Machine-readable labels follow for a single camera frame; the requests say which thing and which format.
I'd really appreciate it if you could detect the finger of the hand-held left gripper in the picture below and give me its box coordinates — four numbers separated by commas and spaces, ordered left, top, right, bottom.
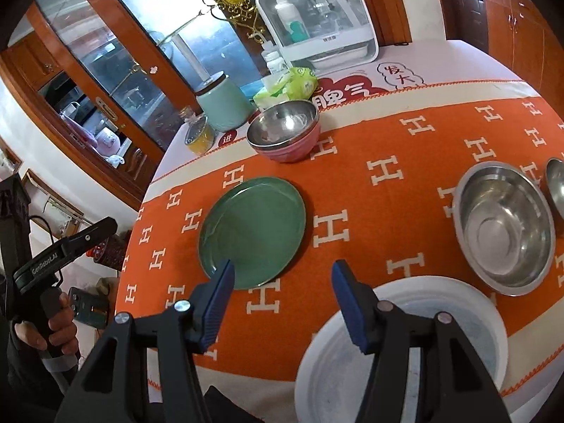
59, 217, 119, 259

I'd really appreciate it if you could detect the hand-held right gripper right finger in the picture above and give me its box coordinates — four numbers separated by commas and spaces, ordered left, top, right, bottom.
331, 260, 512, 423

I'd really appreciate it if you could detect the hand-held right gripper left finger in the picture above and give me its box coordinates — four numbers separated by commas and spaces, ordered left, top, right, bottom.
55, 259, 235, 423

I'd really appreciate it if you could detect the green plate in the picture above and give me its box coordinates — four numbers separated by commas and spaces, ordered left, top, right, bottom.
197, 177, 307, 290

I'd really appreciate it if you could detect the large white plate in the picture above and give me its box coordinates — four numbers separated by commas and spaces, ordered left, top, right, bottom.
294, 278, 508, 423

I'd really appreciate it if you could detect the large steel bowl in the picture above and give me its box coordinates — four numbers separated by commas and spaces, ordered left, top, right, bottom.
454, 161, 557, 297

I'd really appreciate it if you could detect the pink steel-lined bowl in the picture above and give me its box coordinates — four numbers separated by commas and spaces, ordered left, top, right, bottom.
246, 100, 322, 164

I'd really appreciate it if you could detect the small steel bowl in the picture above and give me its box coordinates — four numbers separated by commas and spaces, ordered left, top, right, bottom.
545, 158, 564, 221

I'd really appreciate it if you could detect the person's left hand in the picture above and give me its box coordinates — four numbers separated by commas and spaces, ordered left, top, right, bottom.
13, 290, 79, 357

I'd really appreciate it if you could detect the dark wicker basket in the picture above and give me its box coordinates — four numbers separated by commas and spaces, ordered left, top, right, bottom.
86, 233, 133, 269

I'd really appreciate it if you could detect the wooden kitchen cabinet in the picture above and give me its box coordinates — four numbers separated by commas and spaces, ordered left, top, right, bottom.
0, 35, 165, 211

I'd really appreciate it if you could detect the orange patterned cloth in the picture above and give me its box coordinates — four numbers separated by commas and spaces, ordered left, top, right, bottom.
115, 94, 564, 395

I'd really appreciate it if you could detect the glass sliding door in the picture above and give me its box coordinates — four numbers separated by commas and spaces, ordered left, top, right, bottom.
92, 0, 410, 98
26, 0, 208, 155

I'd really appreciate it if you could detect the mint canister with dark lid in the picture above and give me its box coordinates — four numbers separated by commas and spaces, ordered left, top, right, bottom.
195, 72, 254, 132

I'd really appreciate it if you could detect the green tissue pack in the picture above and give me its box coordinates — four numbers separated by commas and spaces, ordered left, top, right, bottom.
253, 67, 319, 111

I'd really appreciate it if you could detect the white pill bottle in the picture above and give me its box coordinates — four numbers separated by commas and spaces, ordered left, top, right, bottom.
262, 50, 287, 75

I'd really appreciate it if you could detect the white bottle sterilizer cabinet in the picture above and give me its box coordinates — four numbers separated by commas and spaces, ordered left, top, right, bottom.
256, 0, 380, 71

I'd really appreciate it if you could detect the white bottle in cabinet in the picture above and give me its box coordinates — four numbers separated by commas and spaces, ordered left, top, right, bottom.
274, 0, 305, 40

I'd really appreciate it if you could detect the black cable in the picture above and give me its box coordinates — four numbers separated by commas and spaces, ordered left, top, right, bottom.
29, 216, 62, 283

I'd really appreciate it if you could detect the wooden wall cabinet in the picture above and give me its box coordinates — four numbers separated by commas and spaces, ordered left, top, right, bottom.
480, 0, 564, 93

